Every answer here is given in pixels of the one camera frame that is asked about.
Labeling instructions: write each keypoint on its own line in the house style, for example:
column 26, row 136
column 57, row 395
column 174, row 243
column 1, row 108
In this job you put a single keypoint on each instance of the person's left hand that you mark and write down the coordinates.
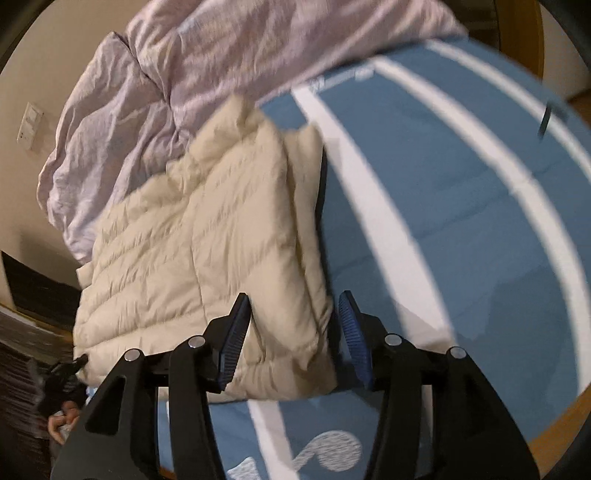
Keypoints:
column 62, row 422

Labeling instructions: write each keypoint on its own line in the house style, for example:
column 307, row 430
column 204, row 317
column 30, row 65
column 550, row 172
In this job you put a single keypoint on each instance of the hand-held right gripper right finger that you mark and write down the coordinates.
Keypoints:
column 354, row 339

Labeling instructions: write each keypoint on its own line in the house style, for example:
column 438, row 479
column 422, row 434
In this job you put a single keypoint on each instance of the blue white striped bed sheet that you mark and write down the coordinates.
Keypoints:
column 438, row 207

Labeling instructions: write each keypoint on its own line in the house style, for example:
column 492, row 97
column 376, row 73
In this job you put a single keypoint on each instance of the wooden framed door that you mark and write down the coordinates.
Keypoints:
column 535, row 32

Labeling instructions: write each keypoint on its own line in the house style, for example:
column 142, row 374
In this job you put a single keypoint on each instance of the lilac floral quilt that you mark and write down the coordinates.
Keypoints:
column 138, row 115

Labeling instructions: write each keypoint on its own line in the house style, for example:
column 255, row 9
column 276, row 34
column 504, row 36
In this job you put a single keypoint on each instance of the beige puffer jacket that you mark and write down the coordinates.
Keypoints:
column 184, row 277

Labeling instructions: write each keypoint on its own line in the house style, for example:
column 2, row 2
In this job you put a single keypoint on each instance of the white wall switch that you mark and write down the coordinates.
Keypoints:
column 30, row 125

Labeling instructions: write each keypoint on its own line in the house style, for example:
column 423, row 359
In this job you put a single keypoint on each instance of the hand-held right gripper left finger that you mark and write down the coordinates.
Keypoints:
column 233, row 339

